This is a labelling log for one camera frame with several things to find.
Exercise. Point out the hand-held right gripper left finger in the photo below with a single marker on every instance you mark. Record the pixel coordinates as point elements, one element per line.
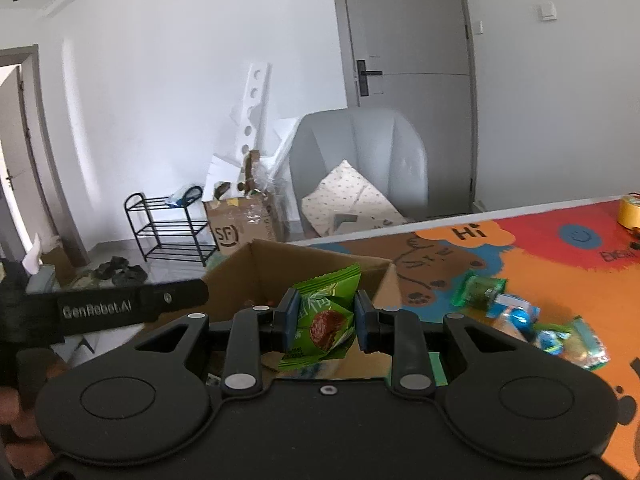
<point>292,325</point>

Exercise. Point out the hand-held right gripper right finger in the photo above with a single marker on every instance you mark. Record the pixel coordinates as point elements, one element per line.
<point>361,327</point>

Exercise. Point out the green date snack packet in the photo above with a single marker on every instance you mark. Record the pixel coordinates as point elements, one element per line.
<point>320,325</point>

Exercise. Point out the clear green snack packet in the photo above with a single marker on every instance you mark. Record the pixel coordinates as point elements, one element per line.
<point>475,292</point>

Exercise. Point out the person's left hand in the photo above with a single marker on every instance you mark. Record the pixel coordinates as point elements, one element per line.
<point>10,407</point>

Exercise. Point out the dark shoe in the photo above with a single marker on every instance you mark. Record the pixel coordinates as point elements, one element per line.
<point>107,269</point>
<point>131,275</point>

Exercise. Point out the black shoe rack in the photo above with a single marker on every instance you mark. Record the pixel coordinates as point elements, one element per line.
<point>170,232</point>

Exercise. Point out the brown cardboard box with logo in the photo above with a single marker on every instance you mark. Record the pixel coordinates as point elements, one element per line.
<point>240,225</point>

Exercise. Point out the dotted cushion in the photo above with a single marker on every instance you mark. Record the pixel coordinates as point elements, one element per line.
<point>350,200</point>

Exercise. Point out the blue item on rack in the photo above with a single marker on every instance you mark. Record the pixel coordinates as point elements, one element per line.
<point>182,197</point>

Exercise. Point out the blue snack packet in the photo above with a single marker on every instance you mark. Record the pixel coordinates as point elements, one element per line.
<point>520,315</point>

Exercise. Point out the white foam block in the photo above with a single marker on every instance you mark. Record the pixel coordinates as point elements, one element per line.
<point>225,172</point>

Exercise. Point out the white foam sheets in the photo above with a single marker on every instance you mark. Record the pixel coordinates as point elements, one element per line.
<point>285,145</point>

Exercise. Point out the grey chair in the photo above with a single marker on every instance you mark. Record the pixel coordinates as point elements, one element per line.
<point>360,140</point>

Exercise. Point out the blue-green snack packet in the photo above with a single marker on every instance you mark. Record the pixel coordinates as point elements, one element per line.
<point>550,340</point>

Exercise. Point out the colourful cartoon table mat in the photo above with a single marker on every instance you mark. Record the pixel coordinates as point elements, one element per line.
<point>550,270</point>

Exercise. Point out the white foam board with holes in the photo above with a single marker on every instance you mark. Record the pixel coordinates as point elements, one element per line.
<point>252,105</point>

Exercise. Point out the teal cake packet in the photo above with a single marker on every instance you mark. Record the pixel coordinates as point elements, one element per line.
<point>585,345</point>

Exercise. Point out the yellow tape roll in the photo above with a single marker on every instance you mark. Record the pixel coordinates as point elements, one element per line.
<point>631,210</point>

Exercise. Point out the grey door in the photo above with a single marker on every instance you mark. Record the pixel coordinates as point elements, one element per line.
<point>410,35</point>

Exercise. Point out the grey door frame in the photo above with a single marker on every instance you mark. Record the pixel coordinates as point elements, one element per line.
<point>50,160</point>

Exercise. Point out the white light switch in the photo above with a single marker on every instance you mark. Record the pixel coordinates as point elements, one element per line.
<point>547,11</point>

